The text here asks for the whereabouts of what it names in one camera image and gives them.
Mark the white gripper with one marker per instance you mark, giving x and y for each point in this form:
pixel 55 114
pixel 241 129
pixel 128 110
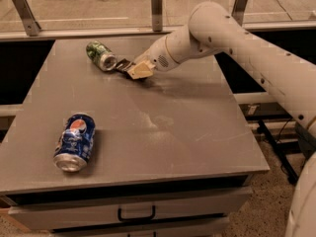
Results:
pixel 157 55

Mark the black rxbar chocolate wrapper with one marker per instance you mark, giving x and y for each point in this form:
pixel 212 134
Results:
pixel 123 65

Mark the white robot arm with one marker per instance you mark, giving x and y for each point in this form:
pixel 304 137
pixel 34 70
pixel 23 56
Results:
pixel 290 79

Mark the green soda can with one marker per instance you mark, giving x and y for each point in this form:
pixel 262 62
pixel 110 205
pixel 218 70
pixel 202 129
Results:
pixel 101 56

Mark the blue Pepsi can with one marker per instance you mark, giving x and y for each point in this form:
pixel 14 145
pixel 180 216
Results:
pixel 74 147

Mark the grey cabinet top drawer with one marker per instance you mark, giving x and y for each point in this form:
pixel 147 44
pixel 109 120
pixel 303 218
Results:
pixel 103 211

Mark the grey cabinet drawer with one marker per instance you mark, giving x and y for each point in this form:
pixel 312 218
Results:
pixel 198 227
pixel 103 211

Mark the grey cabinet lower drawer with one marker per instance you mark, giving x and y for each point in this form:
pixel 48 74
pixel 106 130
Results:
pixel 198 227

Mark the black stand leg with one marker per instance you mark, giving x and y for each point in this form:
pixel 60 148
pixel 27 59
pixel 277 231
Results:
pixel 291 174

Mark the middle metal railing bracket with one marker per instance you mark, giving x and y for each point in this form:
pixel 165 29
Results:
pixel 157 18

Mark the metal railing bracket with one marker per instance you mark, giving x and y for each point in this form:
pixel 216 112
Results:
pixel 157 18
pixel 238 11
pixel 30 24

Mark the left metal railing bracket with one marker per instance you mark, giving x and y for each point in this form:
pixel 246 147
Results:
pixel 30 24

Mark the right metal railing bracket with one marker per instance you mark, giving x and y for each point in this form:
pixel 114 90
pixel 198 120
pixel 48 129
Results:
pixel 238 11

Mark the black top drawer handle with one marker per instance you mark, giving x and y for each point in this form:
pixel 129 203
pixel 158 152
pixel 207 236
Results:
pixel 146 213

